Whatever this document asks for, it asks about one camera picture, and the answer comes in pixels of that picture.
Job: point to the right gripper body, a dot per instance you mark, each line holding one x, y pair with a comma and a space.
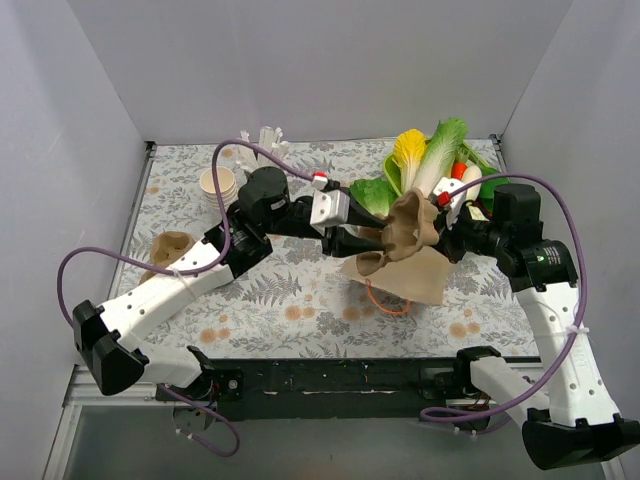
451, 236

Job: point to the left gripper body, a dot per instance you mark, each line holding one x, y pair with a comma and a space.
333, 235

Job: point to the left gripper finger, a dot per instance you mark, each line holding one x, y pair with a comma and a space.
337, 242
359, 215

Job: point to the single cardboard cup carrier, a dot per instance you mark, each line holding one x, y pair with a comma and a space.
409, 227

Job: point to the brown paper bag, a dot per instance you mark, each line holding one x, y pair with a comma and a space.
419, 279

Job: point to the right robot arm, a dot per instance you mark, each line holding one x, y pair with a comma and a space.
567, 417

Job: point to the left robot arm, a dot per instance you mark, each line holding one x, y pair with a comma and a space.
111, 336

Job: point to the romaine lettuce toy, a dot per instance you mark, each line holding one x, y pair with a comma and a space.
376, 195

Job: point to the green vegetable tray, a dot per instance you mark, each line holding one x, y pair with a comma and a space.
485, 153

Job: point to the white radish toy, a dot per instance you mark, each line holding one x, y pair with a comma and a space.
472, 173

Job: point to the floral table mat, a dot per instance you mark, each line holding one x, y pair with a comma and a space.
296, 303

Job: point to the yellow napa cabbage toy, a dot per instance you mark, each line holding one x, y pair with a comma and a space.
409, 151

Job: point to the stack of paper cups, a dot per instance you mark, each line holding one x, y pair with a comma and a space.
227, 187

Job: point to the green napa cabbage toy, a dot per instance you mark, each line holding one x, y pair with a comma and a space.
440, 154

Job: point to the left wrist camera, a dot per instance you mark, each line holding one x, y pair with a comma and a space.
330, 204

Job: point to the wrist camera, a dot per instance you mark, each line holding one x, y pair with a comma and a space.
330, 204
446, 200

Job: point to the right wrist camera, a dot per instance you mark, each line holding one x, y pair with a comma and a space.
446, 200

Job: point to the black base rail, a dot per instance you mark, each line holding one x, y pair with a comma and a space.
252, 389

